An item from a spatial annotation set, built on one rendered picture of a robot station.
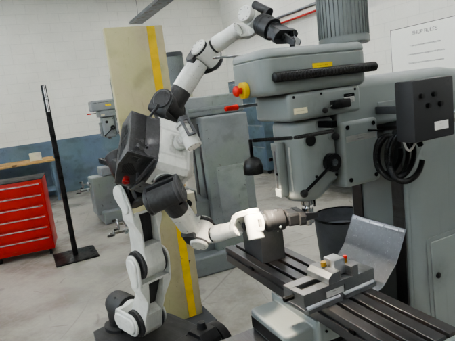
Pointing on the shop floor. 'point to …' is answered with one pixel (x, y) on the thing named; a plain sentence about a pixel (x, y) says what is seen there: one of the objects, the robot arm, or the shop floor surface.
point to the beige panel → (190, 312)
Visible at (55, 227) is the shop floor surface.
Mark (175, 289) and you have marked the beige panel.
